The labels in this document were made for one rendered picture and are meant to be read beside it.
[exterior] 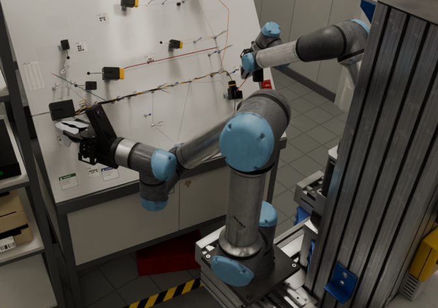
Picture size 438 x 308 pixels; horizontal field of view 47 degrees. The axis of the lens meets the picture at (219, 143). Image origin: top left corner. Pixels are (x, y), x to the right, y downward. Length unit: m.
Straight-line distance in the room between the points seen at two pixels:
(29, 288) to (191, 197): 0.93
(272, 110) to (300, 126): 3.16
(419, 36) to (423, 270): 0.64
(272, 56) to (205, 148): 0.72
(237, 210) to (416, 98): 0.48
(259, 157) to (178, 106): 1.36
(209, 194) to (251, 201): 1.45
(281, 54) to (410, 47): 0.87
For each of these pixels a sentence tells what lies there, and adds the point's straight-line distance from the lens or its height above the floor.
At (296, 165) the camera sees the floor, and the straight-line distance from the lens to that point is 3.86.
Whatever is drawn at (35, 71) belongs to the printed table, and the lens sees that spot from 2.29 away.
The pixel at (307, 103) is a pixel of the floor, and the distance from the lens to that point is 4.58.
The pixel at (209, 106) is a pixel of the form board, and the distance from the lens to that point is 2.46.
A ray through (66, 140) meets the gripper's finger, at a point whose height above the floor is 1.55.
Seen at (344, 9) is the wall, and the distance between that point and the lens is 4.38.
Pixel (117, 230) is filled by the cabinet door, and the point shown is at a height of 0.55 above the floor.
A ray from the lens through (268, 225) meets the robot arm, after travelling 1.44.
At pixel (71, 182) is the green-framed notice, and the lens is 2.27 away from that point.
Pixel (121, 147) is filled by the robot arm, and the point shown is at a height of 1.59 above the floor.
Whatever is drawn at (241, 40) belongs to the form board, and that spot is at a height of 1.29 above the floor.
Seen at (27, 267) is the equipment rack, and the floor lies 0.24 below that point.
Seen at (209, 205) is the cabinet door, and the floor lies 0.52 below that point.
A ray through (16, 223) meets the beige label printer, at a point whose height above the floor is 0.78.
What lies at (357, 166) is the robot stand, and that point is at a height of 1.62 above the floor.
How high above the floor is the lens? 2.41
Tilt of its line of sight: 37 degrees down
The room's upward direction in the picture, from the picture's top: 4 degrees clockwise
